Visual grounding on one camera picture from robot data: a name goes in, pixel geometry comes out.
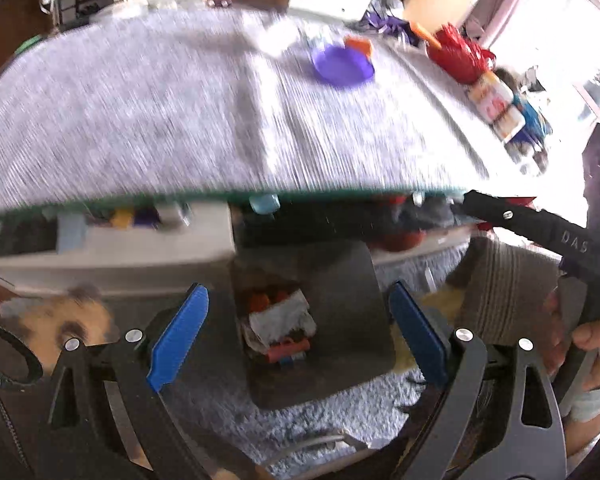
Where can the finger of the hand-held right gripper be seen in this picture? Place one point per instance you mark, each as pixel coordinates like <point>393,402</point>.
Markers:
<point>520,227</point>

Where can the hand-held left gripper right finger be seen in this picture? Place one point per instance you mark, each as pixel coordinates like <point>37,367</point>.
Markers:
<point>420,340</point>

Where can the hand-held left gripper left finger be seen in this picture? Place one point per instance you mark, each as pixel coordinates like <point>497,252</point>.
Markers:
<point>177,340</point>

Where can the red lantern ornament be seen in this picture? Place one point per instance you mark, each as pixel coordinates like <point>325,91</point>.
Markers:
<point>265,301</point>

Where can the dark grey trash bin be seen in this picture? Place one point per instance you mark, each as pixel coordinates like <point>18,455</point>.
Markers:
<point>340,285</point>

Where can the white tissue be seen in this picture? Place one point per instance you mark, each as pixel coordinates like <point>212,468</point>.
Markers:
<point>285,317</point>

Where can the orange tube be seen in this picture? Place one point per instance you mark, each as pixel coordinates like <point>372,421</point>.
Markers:
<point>287,350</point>

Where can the orange wrapper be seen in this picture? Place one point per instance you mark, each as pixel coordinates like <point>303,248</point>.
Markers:
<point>357,46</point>

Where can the person's right hand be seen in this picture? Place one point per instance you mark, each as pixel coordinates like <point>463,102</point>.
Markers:
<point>597,355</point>

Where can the white plastic drawer unit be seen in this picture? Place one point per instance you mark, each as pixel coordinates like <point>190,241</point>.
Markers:
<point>130,260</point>

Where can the orange basketball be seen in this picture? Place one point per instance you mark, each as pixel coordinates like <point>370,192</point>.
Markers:
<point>402,241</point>

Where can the blue packet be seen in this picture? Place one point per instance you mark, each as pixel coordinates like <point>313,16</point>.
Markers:
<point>532,127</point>

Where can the brown fuzzy cloth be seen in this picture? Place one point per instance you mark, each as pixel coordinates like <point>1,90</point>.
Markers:
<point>65,315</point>

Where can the white bottle with pink label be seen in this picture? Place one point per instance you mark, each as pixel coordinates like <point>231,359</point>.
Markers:
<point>490,100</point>

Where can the grey woven table mat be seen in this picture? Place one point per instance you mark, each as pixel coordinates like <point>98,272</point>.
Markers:
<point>430,125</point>
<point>130,110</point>

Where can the window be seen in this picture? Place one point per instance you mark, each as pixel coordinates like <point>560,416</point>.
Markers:
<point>585,35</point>

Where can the purple bag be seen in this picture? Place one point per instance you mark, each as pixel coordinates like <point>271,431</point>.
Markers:
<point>387,25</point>

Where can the white round stool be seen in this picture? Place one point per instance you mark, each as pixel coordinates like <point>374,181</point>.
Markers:
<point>122,10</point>

